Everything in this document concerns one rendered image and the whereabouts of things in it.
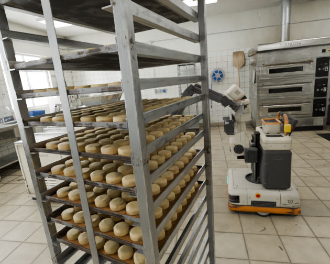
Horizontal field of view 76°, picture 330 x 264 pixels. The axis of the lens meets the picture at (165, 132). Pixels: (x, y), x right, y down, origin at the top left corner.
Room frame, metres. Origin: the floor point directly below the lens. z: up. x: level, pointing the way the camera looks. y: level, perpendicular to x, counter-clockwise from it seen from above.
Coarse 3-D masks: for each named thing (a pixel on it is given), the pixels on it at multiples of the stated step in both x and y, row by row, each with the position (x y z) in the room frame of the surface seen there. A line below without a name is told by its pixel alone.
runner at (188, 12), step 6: (162, 0) 0.76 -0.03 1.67; (168, 0) 0.77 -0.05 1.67; (174, 0) 0.81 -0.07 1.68; (180, 0) 0.86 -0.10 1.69; (168, 6) 0.83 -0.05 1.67; (174, 6) 0.83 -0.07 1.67; (180, 6) 0.86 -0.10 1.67; (186, 6) 0.92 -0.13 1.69; (180, 12) 0.90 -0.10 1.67; (186, 12) 0.91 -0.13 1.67; (192, 12) 0.98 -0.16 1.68; (192, 18) 1.01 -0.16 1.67
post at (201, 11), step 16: (208, 96) 1.05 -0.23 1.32; (208, 112) 1.03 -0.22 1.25; (208, 128) 1.03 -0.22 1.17; (208, 144) 1.03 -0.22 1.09; (208, 160) 1.03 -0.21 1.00; (208, 176) 1.03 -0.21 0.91; (208, 192) 1.04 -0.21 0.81; (208, 208) 1.04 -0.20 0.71; (208, 224) 1.04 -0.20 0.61; (208, 240) 1.04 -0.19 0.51
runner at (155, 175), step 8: (200, 136) 1.00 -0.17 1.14; (192, 144) 0.89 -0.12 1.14; (176, 152) 0.74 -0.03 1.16; (184, 152) 0.81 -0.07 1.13; (168, 160) 0.68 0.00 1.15; (176, 160) 0.73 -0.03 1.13; (160, 168) 0.62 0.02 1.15; (168, 168) 0.67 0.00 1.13; (152, 176) 0.58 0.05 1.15; (136, 192) 0.50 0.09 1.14
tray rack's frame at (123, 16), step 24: (48, 0) 0.60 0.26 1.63; (120, 0) 0.49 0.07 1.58; (0, 24) 0.70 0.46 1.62; (48, 24) 0.60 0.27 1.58; (120, 24) 0.49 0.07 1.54; (0, 48) 0.70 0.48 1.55; (120, 48) 0.50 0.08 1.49; (72, 120) 0.60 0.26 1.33; (24, 144) 0.70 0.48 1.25; (72, 144) 0.60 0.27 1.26; (144, 144) 0.50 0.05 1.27; (144, 168) 0.49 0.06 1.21; (144, 192) 0.49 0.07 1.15; (144, 216) 0.49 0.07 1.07; (48, 240) 0.70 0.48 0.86; (144, 240) 0.50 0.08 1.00
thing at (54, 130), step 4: (44, 128) 3.07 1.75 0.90; (48, 128) 3.04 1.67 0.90; (52, 128) 3.01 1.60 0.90; (56, 128) 3.00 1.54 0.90; (60, 128) 2.98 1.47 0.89; (64, 128) 2.96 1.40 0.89; (76, 128) 2.91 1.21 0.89; (44, 132) 3.06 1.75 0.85; (48, 132) 3.04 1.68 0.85; (52, 132) 3.02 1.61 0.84; (56, 132) 3.00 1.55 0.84; (60, 132) 2.98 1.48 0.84
